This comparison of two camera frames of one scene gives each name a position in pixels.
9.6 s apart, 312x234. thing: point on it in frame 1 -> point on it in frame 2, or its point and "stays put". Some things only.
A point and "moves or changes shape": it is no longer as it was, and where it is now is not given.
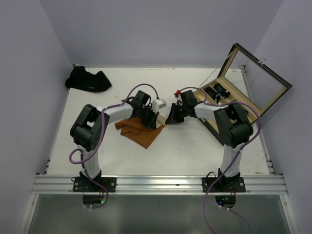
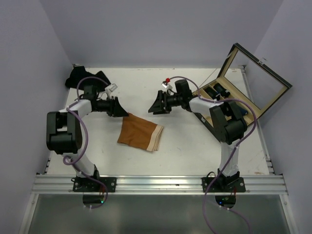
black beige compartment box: x=245 y=81 stays put
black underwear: x=81 y=80 stays put
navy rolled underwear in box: x=244 y=112 stays put
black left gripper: x=151 y=123 -> x=115 y=109
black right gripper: x=173 y=118 -> x=160 y=107
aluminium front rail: x=159 y=185 stays put
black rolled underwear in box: x=215 y=96 stays put
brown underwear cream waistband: x=135 y=130 moves or changes shape
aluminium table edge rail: x=264 y=150 stays put
